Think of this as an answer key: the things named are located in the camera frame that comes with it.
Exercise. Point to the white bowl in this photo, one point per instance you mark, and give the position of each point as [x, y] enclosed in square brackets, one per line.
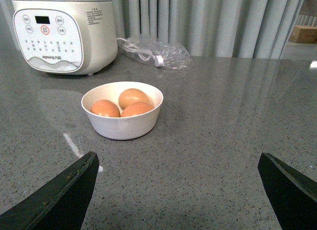
[122, 128]

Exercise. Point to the brown egg left in bowl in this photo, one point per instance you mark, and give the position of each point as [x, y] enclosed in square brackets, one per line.
[106, 108]

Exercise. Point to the brown egg in bowl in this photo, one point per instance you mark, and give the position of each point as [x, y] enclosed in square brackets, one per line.
[130, 96]
[106, 108]
[136, 109]

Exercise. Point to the brown egg back in bowl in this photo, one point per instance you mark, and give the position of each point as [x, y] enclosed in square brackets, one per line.
[130, 96]

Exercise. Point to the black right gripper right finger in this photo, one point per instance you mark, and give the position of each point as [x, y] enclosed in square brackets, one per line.
[292, 195]

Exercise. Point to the cardboard box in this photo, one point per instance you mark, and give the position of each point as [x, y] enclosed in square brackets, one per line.
[304, 34]

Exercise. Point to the brown egg front in bowl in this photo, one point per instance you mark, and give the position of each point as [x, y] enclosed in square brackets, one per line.
[136, 109]

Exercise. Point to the clear plastic bag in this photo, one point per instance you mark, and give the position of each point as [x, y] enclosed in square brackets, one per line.
[149, 50]

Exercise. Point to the grey curtain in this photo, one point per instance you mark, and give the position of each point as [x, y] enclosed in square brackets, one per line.
[220, 28]

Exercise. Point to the white electric cooker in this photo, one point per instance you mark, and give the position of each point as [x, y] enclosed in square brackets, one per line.
[71, 37]

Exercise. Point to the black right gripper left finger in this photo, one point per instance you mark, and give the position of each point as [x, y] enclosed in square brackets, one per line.
[60, 204]

